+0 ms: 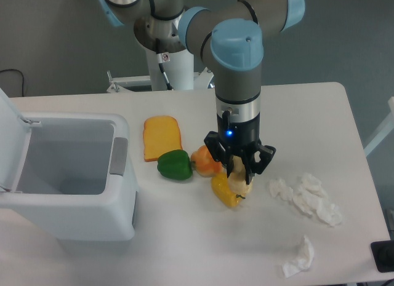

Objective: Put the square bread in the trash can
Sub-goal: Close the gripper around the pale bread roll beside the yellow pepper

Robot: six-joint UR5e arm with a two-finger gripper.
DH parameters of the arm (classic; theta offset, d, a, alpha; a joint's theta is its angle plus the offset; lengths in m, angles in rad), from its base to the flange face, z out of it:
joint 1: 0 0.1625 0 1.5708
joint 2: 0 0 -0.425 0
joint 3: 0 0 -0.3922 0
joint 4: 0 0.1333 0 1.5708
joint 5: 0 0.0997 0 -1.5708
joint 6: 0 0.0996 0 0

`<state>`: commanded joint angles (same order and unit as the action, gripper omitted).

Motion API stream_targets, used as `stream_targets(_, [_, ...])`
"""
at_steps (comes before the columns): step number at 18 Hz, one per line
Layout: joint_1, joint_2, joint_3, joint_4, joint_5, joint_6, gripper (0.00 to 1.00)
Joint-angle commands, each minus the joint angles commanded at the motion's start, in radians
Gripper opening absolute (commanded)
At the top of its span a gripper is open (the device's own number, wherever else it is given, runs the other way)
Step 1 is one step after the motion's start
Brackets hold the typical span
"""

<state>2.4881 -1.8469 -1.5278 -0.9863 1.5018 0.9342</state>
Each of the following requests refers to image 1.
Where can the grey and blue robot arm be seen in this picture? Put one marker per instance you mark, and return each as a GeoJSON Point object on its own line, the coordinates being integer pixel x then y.
{"type": "Point", "coordinates": [230, 44]}

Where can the black device at edge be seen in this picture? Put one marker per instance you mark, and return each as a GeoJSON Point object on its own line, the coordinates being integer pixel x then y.
{"type": "Point", "coordinates": [383, 255]}

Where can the lower crumpled white tissue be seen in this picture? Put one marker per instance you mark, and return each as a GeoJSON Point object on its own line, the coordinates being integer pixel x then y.
{"type": "Point", "coordinates": [302, 261]}

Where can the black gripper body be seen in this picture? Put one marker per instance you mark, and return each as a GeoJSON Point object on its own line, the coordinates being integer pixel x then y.
{"type": "Point", "coordinates": [237, 137]}

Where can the yellow bell pepper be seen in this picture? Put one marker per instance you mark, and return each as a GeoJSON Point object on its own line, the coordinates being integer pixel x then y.
{"type": "Point", "coordinates": [220, 187]}

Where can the white frame at right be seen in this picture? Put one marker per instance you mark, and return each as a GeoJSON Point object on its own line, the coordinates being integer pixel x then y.
{"type": "Point", "coordinates": [381, 131]}

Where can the square toast bread slice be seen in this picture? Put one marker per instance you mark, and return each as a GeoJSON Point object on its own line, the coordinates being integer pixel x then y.
{"type": "Point", "coordinates": [161, 134]}

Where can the white trash can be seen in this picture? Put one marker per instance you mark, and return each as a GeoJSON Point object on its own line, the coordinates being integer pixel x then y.
{"type": "Point", "coordinates": [78, 182]}

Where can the beige bread roll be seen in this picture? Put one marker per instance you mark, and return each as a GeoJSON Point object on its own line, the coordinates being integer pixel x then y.
{"type": "Point", "coordinates": [237, 179]}

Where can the green bell pepper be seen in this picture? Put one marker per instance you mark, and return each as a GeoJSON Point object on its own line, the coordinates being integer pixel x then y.
{"type": "Point", "coordinates": [175, 165]}

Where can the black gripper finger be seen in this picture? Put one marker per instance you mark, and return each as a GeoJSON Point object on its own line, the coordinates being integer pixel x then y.
{"type": "Point", "coordinates": [256, 161]}
{"type": "Point", "coordinates": [220, 154]}

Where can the orange bell pepper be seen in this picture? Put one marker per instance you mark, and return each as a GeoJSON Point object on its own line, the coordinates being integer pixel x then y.
{"type": "Point", "coordinates": [203, 163]}

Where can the large crumpled white tissue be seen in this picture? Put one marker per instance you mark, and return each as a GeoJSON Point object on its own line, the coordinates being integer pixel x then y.
{"type": "Point", "coordinates": [311, 199]}

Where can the white trash can lid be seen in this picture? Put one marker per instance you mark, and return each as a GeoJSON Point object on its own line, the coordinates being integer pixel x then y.
{"type": "Point", "coordinates": [15, 139]}

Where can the small crumpled white tissue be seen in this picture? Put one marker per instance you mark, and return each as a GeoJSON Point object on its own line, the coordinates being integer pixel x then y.
{"type": "Point", "coordinates": [278, 187]}

